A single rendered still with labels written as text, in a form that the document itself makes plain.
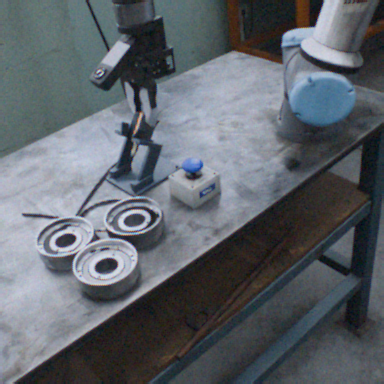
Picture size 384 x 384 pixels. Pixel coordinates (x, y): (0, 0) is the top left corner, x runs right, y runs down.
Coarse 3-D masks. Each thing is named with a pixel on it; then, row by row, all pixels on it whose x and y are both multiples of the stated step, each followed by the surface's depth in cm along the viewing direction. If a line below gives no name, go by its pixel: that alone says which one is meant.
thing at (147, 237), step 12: (120, 204) 92; (132, 204) 92; (144, 204) 92; (156, 204) 90; (108, 216) 90; (132, 216) 90; (144, 216) 89; (108, 228) 85; (132, 228) 86; (156, 228) 85; (132, 240) 84; (144, 240) 84; (156, 240) 87
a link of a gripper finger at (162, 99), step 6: (144, 90) 95; (144, 96) 96; (156, 96) 97; (162, 96) 98; (168, 96) 99; (144, 102) 96; (162, 102) 98; (168, 102) 100; (144, 108) 97; (150, 108) 96; (156, 108) 97; (162, 108) 99; (150, 114) 97; (156, 114) 98; (150, 120) 98; (156, 120) 99
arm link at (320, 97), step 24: (336, 0) 80; (360, 0) 78; (336, 24) 82; (360, 24) 81; (312, 48) 85; (336, 48) 83; (288, 72) 95; (312, 72) 86; (336, 72) 84; (288, 96) 91; (312, 96) 86; (336, 96) 85; (312, 120) 89; (336, 120) 88
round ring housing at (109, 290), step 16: (112, 240) 83; (80, 256) 81; (112, 256) 81; (128, 256) 81; (80, 272) 79; (96, 272) 80; (128, 272) 76; (80, 288) 78; (96, 288) 75; (112, 288) 75; (128, 288) 77
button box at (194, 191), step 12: (204, 168) 96; (168, 180) 96; (180, 180) 94; (192, 180) 93; (204, 180) 93; (216, 180) 94; (180, 192) 94; (192, 192) 91; (204, 192) 93; (216, 192) 95; (192, 204) 93
